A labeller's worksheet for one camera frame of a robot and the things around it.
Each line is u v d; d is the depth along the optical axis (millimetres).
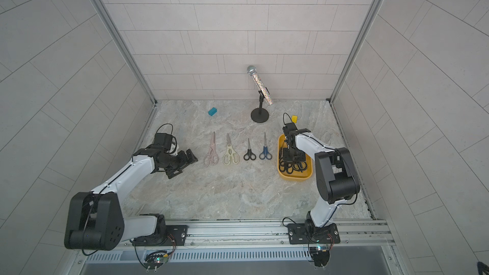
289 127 769
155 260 654
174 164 724
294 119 1084
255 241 708
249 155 937
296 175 871
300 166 874
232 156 917
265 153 937
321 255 688
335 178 466
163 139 683
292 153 773
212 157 926
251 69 916
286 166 888
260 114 1086
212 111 1092
